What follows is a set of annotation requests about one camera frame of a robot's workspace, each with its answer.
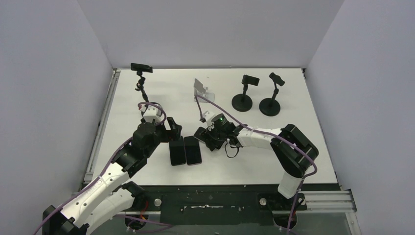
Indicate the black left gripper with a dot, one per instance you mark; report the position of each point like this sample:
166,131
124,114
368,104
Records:
172,134

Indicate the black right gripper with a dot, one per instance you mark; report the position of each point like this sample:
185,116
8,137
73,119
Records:
207,138

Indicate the silver phone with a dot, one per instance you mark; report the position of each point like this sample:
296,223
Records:
202,135

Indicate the purple phone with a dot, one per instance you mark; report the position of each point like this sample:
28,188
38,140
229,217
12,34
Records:
192,151

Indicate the black phone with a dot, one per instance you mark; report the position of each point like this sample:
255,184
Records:
141,68
177,152

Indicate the black tall phone stand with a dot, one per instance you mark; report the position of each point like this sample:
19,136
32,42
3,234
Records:
140,86

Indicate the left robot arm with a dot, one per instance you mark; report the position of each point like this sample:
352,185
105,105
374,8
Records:
110,192

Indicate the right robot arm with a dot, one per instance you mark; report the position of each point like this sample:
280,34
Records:
295,152

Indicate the white folding phone stand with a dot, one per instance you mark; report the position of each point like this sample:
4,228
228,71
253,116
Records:
201,90

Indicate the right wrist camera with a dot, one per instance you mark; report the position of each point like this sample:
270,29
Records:
207,117

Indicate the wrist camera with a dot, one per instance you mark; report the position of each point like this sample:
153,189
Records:
207,117
152,115

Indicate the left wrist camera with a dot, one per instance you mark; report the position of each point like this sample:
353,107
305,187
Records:
152,115

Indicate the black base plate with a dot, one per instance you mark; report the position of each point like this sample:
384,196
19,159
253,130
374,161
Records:
214,204

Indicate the aluminium side rail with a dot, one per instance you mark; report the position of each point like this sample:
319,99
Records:
101,127

